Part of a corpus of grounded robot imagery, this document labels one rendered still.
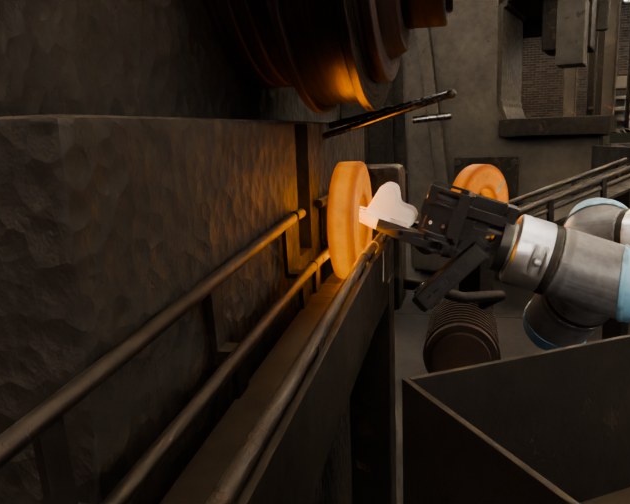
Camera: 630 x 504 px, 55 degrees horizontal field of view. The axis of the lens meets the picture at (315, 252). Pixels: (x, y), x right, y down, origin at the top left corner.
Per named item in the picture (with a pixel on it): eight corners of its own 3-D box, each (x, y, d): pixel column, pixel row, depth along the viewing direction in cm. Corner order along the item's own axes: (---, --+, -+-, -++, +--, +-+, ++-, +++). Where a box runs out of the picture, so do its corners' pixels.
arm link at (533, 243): (527, 281, 82) (534, 301, 73) (492, 270, 83) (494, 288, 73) (552, 219, 79) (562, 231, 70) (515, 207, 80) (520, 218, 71)
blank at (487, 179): (465, 260, 120) (480, 262, 117) (436, 201, 111) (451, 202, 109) (502, 207, 126) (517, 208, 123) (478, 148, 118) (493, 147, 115)
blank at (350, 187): (325, 161, 73) (352, 160, 73) (350, 163, 88) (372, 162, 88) (327, 287, 75) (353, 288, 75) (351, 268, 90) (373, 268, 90)
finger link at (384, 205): (356, 172, 80) (424, 193, 78) (344, 215, 81) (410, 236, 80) (352, 174, 77) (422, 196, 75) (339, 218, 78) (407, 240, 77)
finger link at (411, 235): (382, 213, 80) (446, 233, 79) (378, 225, 81) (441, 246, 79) (377, 218, 76) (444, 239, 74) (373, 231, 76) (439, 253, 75)
